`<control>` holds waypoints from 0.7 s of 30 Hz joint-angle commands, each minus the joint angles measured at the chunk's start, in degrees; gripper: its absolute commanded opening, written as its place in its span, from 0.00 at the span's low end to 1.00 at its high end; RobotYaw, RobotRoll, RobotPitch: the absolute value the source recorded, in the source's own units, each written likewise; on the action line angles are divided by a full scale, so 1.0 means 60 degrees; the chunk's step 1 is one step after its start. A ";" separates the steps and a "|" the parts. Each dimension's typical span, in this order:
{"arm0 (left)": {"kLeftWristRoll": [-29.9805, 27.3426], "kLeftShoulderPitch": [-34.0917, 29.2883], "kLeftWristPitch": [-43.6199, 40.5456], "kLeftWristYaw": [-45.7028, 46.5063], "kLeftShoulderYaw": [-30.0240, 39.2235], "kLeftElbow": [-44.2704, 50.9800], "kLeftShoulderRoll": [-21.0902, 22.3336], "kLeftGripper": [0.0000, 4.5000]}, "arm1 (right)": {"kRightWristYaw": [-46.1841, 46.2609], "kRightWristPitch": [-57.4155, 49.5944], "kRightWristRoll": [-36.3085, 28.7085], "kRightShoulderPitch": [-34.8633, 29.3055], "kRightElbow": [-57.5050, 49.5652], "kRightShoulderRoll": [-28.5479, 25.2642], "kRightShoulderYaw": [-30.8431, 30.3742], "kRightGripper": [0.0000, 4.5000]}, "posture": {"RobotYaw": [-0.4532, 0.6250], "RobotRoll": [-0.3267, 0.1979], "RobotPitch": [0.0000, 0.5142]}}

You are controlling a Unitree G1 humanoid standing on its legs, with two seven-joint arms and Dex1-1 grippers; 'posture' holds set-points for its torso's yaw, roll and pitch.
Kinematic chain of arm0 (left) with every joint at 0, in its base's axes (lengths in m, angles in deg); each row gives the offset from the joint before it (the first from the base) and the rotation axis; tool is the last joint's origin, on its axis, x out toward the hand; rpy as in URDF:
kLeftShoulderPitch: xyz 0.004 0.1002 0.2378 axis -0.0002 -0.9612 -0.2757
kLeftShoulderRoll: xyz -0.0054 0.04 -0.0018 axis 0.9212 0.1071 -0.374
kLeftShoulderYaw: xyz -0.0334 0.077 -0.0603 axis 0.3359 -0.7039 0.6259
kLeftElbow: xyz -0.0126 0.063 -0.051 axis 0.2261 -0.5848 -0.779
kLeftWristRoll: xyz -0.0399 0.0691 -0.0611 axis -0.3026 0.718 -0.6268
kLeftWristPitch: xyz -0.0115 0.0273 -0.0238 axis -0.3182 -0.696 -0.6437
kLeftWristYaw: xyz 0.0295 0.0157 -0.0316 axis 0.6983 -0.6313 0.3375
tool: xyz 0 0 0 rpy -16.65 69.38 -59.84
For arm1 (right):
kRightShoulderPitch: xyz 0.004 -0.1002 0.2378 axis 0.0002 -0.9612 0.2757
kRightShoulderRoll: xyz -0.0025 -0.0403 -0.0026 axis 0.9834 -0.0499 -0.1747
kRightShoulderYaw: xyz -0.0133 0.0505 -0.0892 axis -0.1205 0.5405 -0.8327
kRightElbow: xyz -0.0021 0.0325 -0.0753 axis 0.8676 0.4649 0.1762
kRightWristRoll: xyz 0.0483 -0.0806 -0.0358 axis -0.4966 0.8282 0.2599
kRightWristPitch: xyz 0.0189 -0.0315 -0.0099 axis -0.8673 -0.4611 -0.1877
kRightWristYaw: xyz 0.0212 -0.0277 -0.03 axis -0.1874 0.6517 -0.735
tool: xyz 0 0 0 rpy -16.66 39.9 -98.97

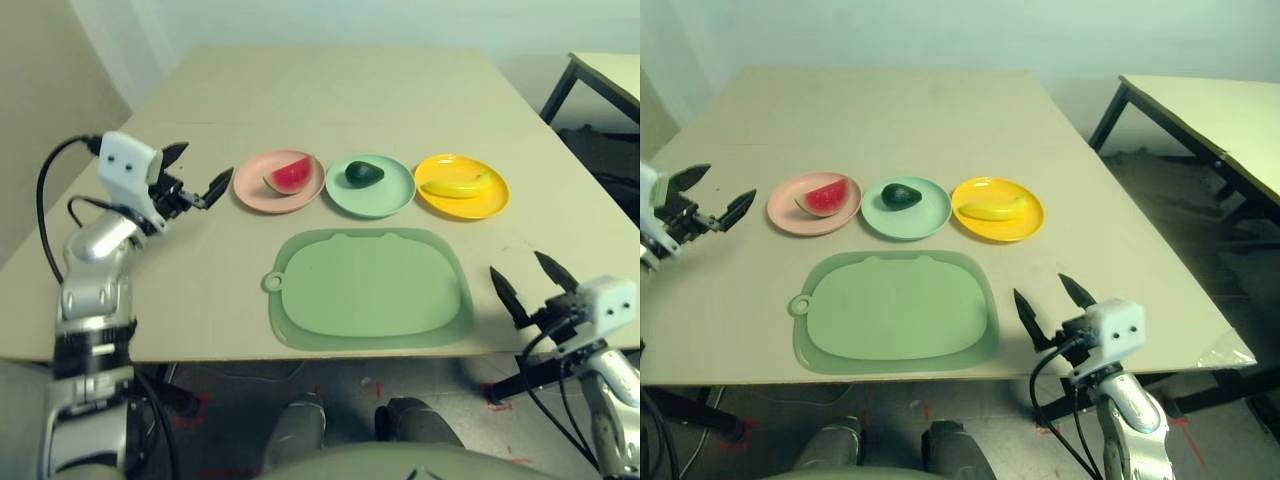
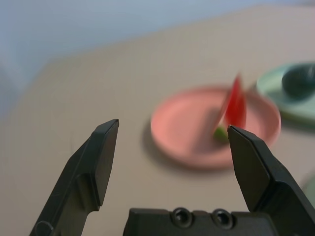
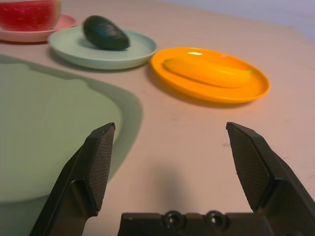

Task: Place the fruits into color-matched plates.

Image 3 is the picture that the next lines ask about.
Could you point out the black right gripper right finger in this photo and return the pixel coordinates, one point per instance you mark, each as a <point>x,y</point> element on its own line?
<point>261,177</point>

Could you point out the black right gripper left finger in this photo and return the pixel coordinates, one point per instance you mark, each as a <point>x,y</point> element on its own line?
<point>78,191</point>

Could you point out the yellow banana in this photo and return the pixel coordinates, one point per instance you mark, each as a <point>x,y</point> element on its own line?
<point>209,73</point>

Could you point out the dark green avocado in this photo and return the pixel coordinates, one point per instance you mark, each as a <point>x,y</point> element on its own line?
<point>105,33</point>

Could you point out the red watermelon slice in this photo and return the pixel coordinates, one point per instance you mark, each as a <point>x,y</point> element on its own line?
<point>27,14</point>

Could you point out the green cutting mat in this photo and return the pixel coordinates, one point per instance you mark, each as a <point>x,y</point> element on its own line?
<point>49,123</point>

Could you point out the yellow plastic plate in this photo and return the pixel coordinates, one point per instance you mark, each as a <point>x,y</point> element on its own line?
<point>221,94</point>

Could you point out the light green plastic plate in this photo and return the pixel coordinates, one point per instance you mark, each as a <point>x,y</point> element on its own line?
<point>73,54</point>

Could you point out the pink plastic plate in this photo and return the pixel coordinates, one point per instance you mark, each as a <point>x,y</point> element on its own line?
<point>37,35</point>

